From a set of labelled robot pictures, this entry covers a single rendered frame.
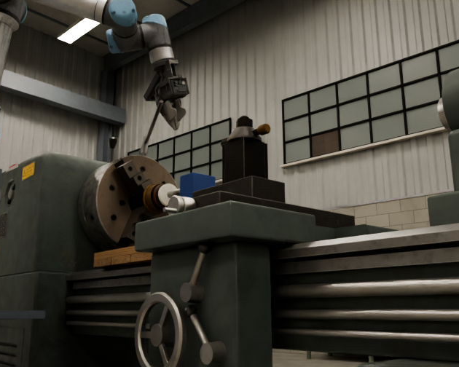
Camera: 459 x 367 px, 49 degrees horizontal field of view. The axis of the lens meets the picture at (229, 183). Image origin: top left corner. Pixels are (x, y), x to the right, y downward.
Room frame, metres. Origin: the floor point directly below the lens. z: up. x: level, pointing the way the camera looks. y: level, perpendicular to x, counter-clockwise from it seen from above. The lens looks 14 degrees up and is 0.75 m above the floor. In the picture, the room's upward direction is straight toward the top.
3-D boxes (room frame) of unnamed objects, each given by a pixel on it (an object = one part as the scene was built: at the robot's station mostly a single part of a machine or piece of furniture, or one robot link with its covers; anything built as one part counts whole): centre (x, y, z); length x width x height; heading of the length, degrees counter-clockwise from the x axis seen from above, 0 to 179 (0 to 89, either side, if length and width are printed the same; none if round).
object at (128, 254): (1.44, 0.15, 0.88); 0.36 x 0.30 x 0.04; 131
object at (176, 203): (0.99, 0.10, 0.95); 0.07 x 0.04 x 0.04; 131
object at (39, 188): (1.92, 0.59, 1.06); 0.59 x 0.48 x 0.39; 41
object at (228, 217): (1.10, -0.10, 0.89); 0.53 x 0.30 x 0.06; 131
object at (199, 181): (1.37, 0.09, 1.00); 0.08 x 0.06 x 0.23; 131
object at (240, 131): (1.11, -0.03, 1.13); 0.08 x 0.08 x 0.03
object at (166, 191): (1.43, 0.14, 1.08); 0.13 x 0.07 x 0.07; 41
